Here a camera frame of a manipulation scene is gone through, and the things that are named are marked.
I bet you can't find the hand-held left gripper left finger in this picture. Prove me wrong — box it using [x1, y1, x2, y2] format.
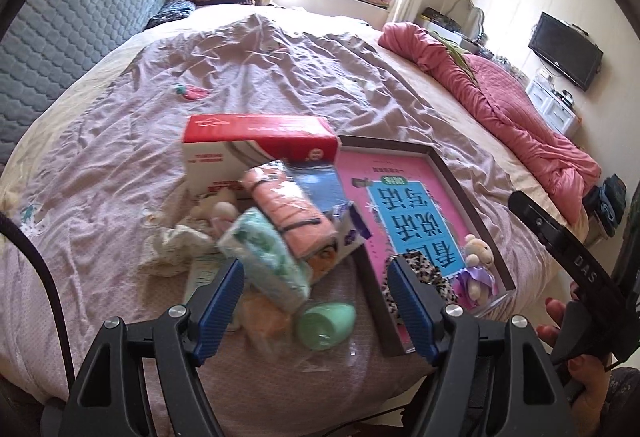
[60, 257, 247, 437]

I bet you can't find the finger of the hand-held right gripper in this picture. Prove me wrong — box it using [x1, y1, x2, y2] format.
[507, 191, 615, 300]

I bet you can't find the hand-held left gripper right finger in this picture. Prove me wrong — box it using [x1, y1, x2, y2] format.
[385, 254, 576, 437]

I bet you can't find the white floral cloth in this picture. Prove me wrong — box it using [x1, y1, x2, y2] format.
[139, 223, 221, 278]

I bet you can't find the purple tube with barcode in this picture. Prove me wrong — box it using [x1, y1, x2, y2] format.
[330, 202, 372, 263]

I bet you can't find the brown tray with pink print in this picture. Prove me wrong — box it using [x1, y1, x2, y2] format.
[337, 135, 517, 357]

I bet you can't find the red and white cardboard box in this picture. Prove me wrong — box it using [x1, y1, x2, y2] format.
[181, 114, 342, 198]

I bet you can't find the peach soft cloth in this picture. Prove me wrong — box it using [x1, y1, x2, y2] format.
[239, 292, 297, 353]

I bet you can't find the person's right hand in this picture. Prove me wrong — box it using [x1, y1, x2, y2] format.
[536, 297, 613, 423]

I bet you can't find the leopard print scrunchie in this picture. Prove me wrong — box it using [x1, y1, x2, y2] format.
[382, 252, 458, 318]

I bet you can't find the dark clothes pile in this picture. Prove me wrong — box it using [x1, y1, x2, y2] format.
[582, 174, 628, 238]

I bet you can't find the green white tissue pack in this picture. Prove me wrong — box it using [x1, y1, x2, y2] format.
[217, 208, 313, 313]

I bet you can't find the small plush doll purple dress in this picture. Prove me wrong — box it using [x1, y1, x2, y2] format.
[452, 234, 497, 313]

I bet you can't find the green plastic cup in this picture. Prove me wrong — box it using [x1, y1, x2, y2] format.
[294, 301, 357, 351]

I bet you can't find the orange plush toy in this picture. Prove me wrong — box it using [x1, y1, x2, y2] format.
[306, 244, 343, 279]

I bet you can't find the beige plush toy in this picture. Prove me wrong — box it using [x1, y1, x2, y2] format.
[187, 194, 241, 238]

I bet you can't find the pink rolled towel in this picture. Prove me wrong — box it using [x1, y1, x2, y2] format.
[243, 162, 337, 263]

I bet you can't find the white drawer cabinet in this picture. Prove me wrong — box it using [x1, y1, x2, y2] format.
[525, 79, 583, 135]

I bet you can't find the pink quilt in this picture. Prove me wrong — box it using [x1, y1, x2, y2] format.
[377, 22, 601, 225]

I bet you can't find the dark flat box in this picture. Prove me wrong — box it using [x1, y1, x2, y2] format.
[292, 164, 343, 218]

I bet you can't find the black television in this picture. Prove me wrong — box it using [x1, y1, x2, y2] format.
[528, 12, 603, 92]

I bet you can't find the dresser mirror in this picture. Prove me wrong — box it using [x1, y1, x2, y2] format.
[447, 0, 486, 38]

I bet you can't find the dark floral pillow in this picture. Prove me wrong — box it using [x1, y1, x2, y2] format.
[145, 0, 197, 30]

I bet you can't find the grey quilted headboard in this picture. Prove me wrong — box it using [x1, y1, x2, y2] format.
[0, 0, 173, 162]

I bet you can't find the black cable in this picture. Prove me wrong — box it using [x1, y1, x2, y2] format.
[0, 212, 71, 403]

